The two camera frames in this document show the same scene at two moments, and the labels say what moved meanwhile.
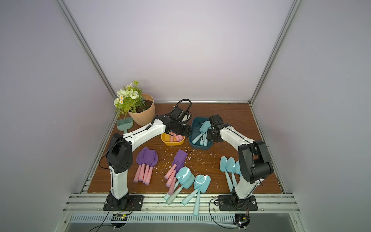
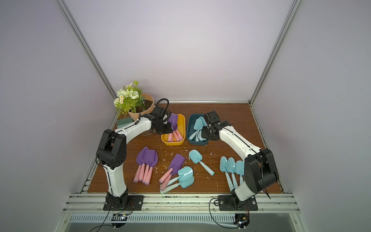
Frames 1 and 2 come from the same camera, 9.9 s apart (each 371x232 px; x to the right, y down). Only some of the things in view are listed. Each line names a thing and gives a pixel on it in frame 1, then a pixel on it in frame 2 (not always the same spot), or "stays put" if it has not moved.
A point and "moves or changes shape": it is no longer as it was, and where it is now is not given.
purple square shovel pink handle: [179, 137] stays put
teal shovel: [203, 129] moves or changes shape
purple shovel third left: [149, 172] stays put
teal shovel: [201, 183] -> [196, 157]
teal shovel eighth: [230, 168] stays put
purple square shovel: [171, 137] stays put
